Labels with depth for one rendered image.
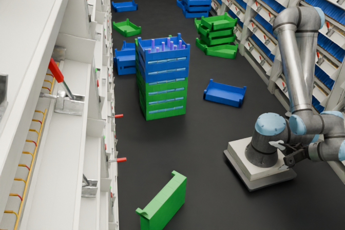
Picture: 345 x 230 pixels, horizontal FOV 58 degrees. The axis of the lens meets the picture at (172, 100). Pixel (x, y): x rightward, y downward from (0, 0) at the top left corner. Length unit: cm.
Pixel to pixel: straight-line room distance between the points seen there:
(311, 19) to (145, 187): 125
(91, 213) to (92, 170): 10
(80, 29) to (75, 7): 4
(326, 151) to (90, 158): 113
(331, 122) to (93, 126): 111
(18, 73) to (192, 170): 175
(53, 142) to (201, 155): 163
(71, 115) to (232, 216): 137
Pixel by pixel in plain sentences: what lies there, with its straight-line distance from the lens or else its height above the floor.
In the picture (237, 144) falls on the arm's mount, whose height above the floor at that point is 12.
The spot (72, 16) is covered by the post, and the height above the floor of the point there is 121.
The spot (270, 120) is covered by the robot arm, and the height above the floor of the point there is 39.
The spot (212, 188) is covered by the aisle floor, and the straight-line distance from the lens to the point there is 185.
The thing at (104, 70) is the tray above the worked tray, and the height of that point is 73.
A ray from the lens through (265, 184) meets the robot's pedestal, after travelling 186.
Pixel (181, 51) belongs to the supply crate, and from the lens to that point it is 204.
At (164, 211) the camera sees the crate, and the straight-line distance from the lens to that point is 157.
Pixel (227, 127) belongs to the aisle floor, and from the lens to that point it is 226.
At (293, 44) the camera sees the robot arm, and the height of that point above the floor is 79.
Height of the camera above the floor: 142
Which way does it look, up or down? 35 degrees down
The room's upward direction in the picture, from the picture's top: 2 degrees clockwise
